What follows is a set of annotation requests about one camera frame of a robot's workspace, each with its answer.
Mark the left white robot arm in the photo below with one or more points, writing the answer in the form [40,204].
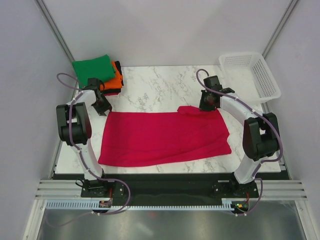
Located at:
[75,129]

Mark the folded black t-shirt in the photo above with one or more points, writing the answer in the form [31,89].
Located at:
[111,92]

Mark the red t-shirt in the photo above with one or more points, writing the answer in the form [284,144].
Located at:
[141,139]

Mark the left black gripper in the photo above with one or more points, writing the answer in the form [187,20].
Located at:
[101,111]

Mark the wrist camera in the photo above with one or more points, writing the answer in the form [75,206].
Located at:
[213,83]
[93,84]

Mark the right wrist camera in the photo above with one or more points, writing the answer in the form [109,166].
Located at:
[213,83]

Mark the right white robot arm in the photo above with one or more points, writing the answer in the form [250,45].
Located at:
[260,132]

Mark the left aluminium frame post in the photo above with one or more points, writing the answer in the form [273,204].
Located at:
[54,28]

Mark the white plastic basket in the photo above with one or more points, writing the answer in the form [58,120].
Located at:
[248,74]

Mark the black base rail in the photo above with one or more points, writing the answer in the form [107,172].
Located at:
[168,190]

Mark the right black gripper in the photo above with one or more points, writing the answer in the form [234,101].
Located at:
[202,106]

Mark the folded green t-shirt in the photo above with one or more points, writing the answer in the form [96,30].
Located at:
[100,68]

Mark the right aluminium frame post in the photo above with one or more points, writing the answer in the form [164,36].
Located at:
[280,27]

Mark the folded orange t-shirt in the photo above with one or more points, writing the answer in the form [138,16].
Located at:
[115,83]

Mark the white slotted cable duct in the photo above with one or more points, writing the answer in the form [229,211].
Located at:
[99,205]

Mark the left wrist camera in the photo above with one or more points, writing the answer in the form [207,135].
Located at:
[93,84]

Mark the aluminium frame post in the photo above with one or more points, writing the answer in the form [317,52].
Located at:
[280,27]
[54,28]

